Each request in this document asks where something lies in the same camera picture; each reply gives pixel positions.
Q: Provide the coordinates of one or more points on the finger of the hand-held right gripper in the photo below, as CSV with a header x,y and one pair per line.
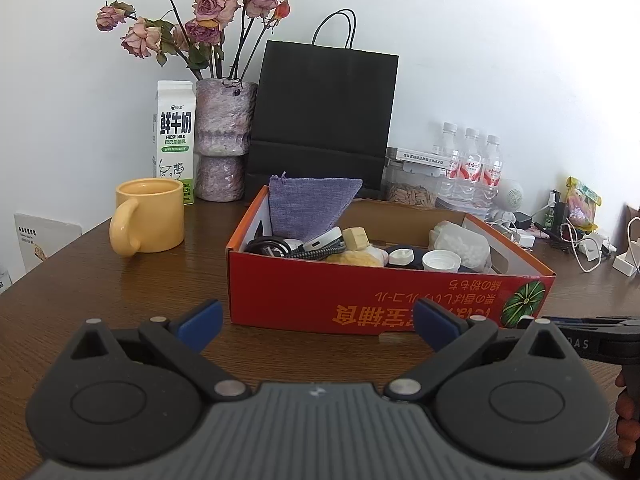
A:
x,y
600,322

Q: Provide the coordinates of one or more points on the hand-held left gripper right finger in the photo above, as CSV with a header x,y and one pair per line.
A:
x,y
437,329

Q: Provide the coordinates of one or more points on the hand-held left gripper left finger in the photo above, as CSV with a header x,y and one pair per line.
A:
x,y
202,324

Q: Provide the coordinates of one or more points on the large white cap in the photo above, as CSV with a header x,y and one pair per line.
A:
x,y
440,260

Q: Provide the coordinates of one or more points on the small white bottle cap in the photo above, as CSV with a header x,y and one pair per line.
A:
x,y
400,256

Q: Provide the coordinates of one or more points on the clear plastic bag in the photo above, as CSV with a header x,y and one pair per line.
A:
x,y
462,242

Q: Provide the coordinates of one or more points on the red cardboard box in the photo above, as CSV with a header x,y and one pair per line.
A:
x,y
300,295

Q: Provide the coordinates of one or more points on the beige block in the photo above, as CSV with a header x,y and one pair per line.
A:
x,y
356,239

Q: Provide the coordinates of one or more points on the purple fabric pouch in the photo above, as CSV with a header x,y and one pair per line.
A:
x,y
310,205

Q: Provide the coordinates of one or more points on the person's right hand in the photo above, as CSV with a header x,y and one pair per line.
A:
x,y
629,412

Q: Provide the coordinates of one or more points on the white plug adapter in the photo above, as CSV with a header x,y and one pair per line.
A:
x,y
625,262

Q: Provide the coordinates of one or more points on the pink pen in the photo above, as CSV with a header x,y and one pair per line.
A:
x,y
542,232

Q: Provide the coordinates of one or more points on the white charger block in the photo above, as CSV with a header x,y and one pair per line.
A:
x,y
524,238

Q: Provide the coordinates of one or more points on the yellow snack packet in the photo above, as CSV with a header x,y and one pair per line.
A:
x,y
582,205

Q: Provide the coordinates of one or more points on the yellow mug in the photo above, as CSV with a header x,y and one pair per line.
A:
x,y
155,215

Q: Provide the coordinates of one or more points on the black upright device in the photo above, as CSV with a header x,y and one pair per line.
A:
x,y
552,212

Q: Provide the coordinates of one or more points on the black power adapter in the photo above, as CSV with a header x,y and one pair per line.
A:
x,y
523,220

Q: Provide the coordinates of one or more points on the clear food container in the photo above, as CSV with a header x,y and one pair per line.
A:
x,y
410,195

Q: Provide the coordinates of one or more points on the white round speaker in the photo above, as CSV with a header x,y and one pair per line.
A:
x,y
510,192

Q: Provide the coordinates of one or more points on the clear water bottle red label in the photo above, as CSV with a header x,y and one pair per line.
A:
x,y
448,165
491,175
470,170

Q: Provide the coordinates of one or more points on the white flat carton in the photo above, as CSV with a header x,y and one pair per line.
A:
x,y
415,156

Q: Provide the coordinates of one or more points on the white printed carton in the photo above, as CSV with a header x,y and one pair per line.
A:
x,y
42,240

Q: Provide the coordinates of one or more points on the white milk carton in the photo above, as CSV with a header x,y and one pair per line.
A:
x,y
172,125

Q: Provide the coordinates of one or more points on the purple textured vase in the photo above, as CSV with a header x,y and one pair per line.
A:
x,y
222,120

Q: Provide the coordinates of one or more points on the black paper bag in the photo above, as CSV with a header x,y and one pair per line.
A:
x,y
325,110

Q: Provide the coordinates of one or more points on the dried pink rose bouquet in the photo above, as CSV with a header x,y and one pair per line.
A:
x,y
210,5

